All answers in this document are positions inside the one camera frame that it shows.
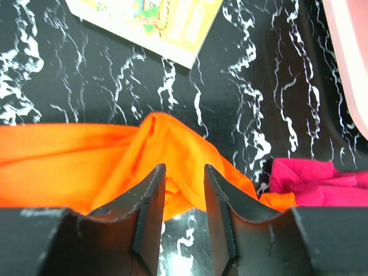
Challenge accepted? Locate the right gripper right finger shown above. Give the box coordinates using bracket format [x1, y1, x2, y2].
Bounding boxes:
[204, 164, 288, 275]

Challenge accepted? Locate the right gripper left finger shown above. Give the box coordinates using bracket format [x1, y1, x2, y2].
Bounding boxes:
[86, 164, 166, 275]

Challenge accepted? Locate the orange t shirt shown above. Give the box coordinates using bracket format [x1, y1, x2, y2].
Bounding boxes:
[259, 193, 297, 212]
[1, 113, 256, 220]

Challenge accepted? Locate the folded orange t shirt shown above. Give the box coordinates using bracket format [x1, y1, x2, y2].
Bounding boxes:
[259, 193, 297, 212]

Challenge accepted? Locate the folded magenta t shirt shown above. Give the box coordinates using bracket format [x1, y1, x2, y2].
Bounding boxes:
[269, 158, 367, 210]

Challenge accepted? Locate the green paperback book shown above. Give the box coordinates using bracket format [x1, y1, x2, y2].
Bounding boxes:
[66, 0, 222, 69]

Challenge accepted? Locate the pink three-tier shelf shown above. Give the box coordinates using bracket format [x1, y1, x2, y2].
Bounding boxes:
[323, 0, 367, 137]

